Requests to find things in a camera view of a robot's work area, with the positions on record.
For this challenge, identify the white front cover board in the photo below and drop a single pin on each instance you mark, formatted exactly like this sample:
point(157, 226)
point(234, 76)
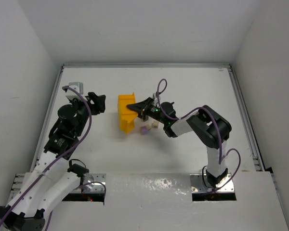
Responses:
point(163, 202)

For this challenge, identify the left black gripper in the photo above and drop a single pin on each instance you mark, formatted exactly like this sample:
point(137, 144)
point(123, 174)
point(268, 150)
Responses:
point(91, 103)

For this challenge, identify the aluminium table frame rail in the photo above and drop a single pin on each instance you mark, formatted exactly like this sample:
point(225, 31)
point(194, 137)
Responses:
point(109, 150)

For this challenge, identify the yellow plastic bin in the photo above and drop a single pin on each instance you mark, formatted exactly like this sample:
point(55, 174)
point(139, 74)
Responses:
point(126, 116)

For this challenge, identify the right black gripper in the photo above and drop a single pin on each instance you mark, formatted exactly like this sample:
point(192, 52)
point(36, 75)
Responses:
point(145, 109)

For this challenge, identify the purple wood cube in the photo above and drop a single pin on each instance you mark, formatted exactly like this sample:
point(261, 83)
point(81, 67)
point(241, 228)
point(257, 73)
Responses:
point(144, 130)

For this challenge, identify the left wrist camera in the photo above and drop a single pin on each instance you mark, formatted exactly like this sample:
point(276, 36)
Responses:
point(76, 86)

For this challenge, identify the beige windowed wood block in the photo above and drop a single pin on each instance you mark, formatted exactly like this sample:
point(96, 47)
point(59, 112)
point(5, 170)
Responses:
point(155, 125)

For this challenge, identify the metal base plate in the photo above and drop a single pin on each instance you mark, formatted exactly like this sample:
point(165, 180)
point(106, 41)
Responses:
point(200, 184)
point(93, 183)

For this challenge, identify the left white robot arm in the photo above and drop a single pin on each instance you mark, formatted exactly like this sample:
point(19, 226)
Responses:
point(54, 175)

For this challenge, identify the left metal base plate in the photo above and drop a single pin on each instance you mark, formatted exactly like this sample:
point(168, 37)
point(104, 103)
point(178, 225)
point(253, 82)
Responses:
point(93, 183)

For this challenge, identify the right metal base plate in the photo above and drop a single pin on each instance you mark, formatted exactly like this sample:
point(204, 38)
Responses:
point(200, 184)

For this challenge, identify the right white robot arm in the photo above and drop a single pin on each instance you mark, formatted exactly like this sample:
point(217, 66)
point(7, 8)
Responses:
point(209, 126)

